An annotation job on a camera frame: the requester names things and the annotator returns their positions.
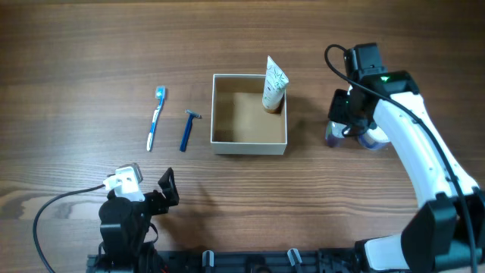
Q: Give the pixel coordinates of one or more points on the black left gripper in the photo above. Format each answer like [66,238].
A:
[161,205]

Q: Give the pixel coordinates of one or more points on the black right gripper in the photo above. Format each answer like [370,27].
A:
[335,113]

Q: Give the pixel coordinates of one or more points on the clear bottle dark liquid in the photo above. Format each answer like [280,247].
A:
[334,133]

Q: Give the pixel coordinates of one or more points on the white lidded blue jar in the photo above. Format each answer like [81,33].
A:
[373,139]

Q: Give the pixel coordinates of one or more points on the white cream tube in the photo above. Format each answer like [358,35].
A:
[275,84]

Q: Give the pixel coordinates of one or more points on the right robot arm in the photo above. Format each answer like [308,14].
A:
[382,107]

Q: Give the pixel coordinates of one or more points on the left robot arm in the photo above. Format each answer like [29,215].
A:
[126,219]

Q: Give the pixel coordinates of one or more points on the blue disposable razor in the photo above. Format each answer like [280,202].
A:
[191,116]

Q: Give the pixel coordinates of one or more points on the blue white toothbrush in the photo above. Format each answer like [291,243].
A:
[160,93]

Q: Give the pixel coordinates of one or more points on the beige open cardboard box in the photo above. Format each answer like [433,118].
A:
[239,123]

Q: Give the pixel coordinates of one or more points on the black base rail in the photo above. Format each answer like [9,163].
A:
[292,260]

